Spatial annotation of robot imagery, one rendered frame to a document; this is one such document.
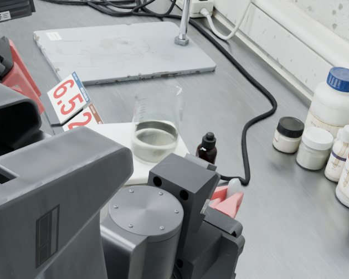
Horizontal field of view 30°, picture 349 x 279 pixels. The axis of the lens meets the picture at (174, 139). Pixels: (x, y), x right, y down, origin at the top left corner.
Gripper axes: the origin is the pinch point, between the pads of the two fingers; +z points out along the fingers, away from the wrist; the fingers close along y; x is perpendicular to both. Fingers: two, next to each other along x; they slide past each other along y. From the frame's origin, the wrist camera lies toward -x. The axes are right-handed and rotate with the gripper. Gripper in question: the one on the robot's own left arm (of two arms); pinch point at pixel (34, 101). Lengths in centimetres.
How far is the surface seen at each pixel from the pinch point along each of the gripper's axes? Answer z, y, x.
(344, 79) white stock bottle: 34.8, 3.0, -29.7
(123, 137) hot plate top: 11.1, -2.7, -3.9
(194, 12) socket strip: 38, 52, -17
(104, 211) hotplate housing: 10.7, -11.8, 1.8
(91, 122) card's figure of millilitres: 13.6, 9.3, 1.2
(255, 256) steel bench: 27.7, -17.7, -6.7
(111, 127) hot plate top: 10.3, -0.3, -3.2
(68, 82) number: 12.8, 21.4, 2.3
